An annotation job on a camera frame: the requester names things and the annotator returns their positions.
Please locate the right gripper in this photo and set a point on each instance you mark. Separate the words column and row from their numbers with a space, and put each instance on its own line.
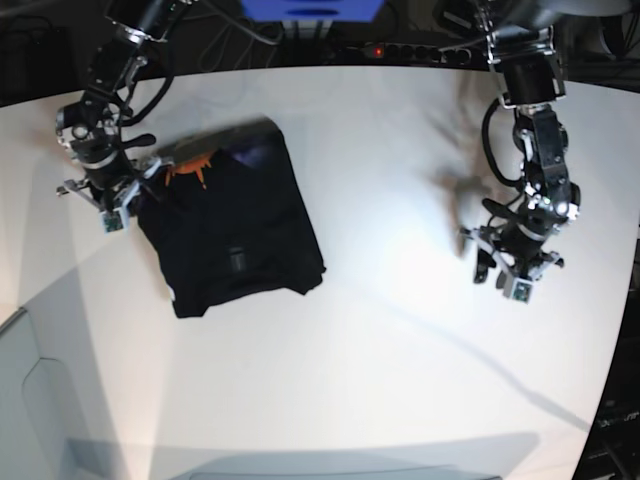
column 106, row 173

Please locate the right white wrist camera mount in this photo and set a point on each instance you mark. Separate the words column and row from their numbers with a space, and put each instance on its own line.
column 117, row 203

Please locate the blue box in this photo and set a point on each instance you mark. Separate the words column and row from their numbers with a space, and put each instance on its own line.
column 312, row 10

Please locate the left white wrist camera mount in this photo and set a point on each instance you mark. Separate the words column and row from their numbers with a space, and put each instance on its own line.
column 519, row 287

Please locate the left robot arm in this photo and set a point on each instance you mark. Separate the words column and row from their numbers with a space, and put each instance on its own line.
column 520, row 51

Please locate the black T-shirt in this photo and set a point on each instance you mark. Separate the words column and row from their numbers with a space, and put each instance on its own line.
column 228, row 219

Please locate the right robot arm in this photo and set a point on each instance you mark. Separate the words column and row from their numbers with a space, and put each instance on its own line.
column 90, row 129

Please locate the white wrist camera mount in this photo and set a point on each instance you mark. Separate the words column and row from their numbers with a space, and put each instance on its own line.
column 519, row 287
column 117, row 203

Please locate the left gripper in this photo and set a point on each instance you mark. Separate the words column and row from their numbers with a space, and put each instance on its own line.
column 524, row 242

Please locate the black power strip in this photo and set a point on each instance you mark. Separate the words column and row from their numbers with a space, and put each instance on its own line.
column 399, row 54

